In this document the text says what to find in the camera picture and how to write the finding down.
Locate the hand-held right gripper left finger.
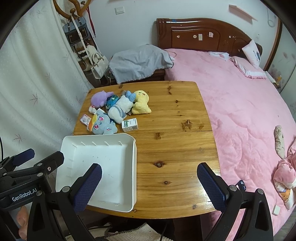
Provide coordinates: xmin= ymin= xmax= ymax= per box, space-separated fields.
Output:
xmin=27 ymin=163 xmax=102 ymax=241

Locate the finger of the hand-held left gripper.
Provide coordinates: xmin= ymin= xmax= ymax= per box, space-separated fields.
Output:
xmin=0 ymin=148 xmax=36 ymax=173
xmin=5 ymin=151 xmax=65 ymax=184

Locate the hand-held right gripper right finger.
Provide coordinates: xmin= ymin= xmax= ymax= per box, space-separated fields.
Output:
xmin=196 ymin=162 xmax=274 ymax=241

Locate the white plastic tray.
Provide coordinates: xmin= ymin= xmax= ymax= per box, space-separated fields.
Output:
xmin=55 ymin=133 xmax=137 ymax=212

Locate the grey pony plush rainbow mane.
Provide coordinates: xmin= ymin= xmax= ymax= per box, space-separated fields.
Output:
xmin=87 ymin=110 xmax=118 ymax=135

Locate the green white carton box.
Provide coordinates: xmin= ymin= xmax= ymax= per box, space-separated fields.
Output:
xmin=121 ymin=118 xmax=139 ymax=132

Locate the purple plush toy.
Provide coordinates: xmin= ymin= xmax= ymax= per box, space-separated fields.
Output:
xmin=91 ymin=91 xmax=114 ymax=107

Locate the white plush with blue bow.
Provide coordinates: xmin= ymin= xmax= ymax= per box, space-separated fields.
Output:
xmin=108 ymin=90 xmax=137 ymax=124

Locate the yellow chick plush keychain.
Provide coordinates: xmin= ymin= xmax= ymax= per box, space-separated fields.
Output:
xmin=132 ymin=90 xmax=152 ymax=115

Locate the grey white shoulder bag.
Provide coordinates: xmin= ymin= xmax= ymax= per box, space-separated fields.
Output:
xmin=63 ymin=17 xmax=89 ymax=45

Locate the person's left hand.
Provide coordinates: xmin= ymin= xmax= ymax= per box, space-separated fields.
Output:
xmin=16 ymin=205 xmax=29 ymax=240

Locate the black phone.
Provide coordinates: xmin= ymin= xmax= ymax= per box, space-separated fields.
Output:
xmin=236 ymin=179 xmax=247 ymax=192

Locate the small white box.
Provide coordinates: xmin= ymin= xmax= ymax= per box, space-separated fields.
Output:
xmin=80 ymin=113 xmax=92 ymax=127

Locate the grey knitted rug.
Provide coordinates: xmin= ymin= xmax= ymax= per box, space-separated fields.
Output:
xmin=92 ymin=222 xmax=171 ymax=241

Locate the pink plush garment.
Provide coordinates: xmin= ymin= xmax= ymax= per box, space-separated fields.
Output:
xmin=273 ymin=125 xmax=296 ymax=210

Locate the white patterned curtain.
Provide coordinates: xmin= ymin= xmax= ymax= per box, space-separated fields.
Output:
xmin=0 ymin=0 xmax=93 ymax=163

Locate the blue earth patterned pouch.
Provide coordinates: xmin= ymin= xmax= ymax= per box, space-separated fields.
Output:
xmin=106 ymin=93 xmax=121 ymax=109

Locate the pink fleece blanket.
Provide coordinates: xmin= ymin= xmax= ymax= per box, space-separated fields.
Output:
xmin=164 ymin=47 xmax=296 ymax=241

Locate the cream white handbag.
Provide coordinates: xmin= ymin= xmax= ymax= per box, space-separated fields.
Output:
xmin=87 ymin=44 xmax=110 ymax=79

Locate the brown white fuzzy bag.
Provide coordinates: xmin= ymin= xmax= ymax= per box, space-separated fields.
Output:
xmin=73 ymin=45 xmax=93 ymax=72

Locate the dark wooden nightstand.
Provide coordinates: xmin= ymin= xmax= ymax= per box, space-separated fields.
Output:
xmin=109 ymin=68 xmax=166 ymax=85

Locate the pink frilled pillow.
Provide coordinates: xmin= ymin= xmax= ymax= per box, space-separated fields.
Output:
xmin=229 ymin=56 xmax=267 ymax=80

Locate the grey cloth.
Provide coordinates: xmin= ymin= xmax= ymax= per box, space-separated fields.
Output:
xmin=109 ymin=44 xmax=175 ymax=84

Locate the white printed pillow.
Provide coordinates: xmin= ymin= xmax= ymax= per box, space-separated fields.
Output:
xmin=242 ymin=39 xmax=263 ymax=69

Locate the wooden coat rack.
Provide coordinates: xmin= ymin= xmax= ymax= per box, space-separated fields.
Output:
xmin=53 ymin=0 xmax=92 ymax=18

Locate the brown wooden headboard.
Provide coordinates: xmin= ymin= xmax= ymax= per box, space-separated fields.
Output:
xmin=155 ymin=18 xmax=263 ymax=58

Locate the red lanyard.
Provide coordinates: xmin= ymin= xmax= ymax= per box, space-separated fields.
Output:
xmin=88 ymin=5 xmax=97 ymax=39

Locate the white wardrobe wooden frame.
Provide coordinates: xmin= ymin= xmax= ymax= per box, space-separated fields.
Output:
xmin=264 ymin=14 xmax=296 ymax=93

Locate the pink wall shelf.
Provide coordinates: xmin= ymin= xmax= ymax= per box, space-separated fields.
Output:
xmin=228 ymin=4 xmax=255 ymax=22

